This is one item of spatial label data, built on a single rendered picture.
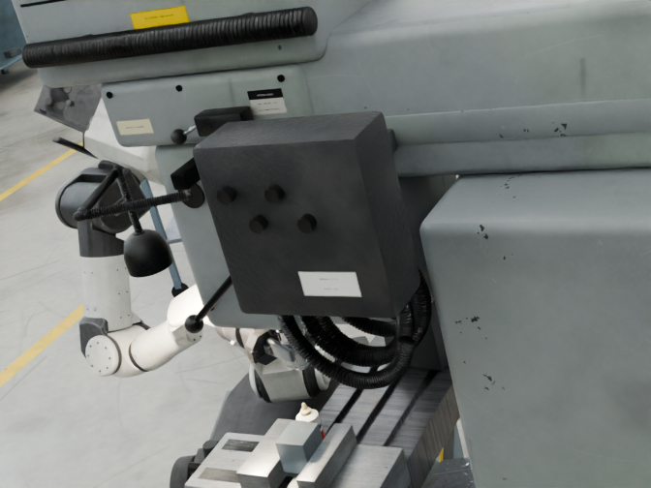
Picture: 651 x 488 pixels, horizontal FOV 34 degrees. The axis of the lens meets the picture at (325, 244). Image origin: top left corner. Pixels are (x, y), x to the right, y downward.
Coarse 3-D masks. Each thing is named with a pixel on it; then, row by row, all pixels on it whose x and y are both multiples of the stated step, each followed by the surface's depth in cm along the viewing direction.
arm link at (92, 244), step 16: (64, 192) 202; (80, 192) 198; (64, 208) 200; (80, 224) 197; (80, 240) 198; (96, 240) 196; (112, 240) 197; (80, 256) 198; (96, 256) 196; (112, 256) 197
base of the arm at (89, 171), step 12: (96, 168) 203; (108, 168) 200; (72, 180) 203; (84, 180) 205; (96, 180) 202; (132, 180) 197; (60, 192) 202; (108, 192) 194; (120, 192) 195; (132, 192) 197; (96, 204) 192; (108, 204) 194; (60, 216) 202; (108, 216) 194; (120, 216) 196; (72, 228) 204; (108, 228) 194; (120, 228) 196
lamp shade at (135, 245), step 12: (132, 240) 163; (144, 240) 162; (156, 240) 163; (132, 252) 162; (144, 252) 162; (156, 252) 163; (168, 252) 165; (132, 264) 163; (144, 264) 162; (156, 264) 163; (168, 264) 164; (132, 276) 164; (144, 276) 163
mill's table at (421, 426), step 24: (408, 384) 202; (432, 384) 200; (336, 408) 200; (360, 408) 199; (384, 408) 197; (408, 408) 196; (432, 408) 193; (456, 408) 201; (360, 432) 192; (384, 432) 190; (408, 432) 188; (432, 432) 190; (408, 456) 182; (432, 456) 190
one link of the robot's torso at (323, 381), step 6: (318, 348) 268; (324, 354) 268; (252, 366) 269; (252, 372) 268; (318, 372) 264; (252, 378) 268; (318, 378) 265; (324, 378) 266; (252, 384) 268; (318, 384) 266; (324, 384) 267; (258, 396) 270
